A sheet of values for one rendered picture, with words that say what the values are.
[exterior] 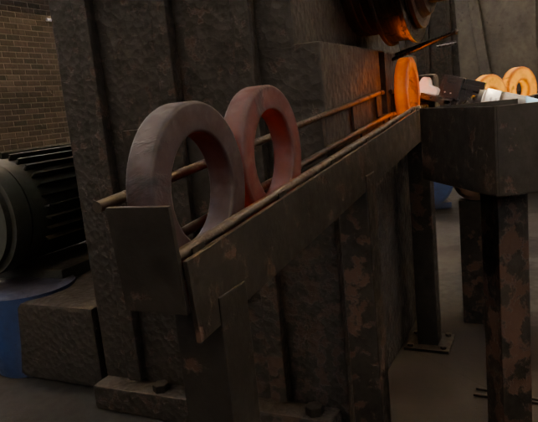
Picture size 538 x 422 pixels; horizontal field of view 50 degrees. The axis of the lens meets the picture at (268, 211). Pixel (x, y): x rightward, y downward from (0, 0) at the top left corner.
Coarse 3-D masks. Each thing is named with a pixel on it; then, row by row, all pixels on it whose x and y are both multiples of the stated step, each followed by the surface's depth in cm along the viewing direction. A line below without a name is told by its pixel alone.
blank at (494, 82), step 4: (480, 76) 193; (484, 76) 191; (488, 76) 192; (492, 76) 193; (496, 76) 194; (480, 80) 191; (484, 80) 191; (488, 80) 192; (492, 80) 193; (496, 80) 194; (500, 80) 195; (488, 84) 192; (492, 84) 193; (496, 84) 194; (500, 84) 195; (504, 84) 196; (488, 88) 192; (492, 88) 194; (496, 88) 194; (500, 88) 195; (504, 88) 196
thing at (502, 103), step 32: (448, 128) 101; (480, 128) 90; (512, 128) 87; (448, 160) 102; (480, 160) 92; (512, 160) 88; (480, 192) 93; (512, 192) 89; (512, 224) 103; (512, 256) 104; (512, 288) 105; (512, 320) 106; (512, 352) 107; (512, 384) 109; (512, 416) 110
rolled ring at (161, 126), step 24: (144, 120) 58; (168, 120) 57; (192, 120) 60; (216, 120) 65; (144, 144) 55; (168, 144) 56; (216, 144) 66; (144, 168) 55; (168, 168) 56; (216, 168) 68; (240, 168) 69; (144, 192) 54; (168, 192) 56; (216, 192) 69; (240, 192) 69; (216, 216) 68
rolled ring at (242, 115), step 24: (240, 96) 74; (264, 96) 76; (240, 120) 71; (264, 120) 82; (288, 120) 82; (240, 144) 70; (288, 144) 84; (288, 168) 84; (264, 192) 76; (288, 192) 82
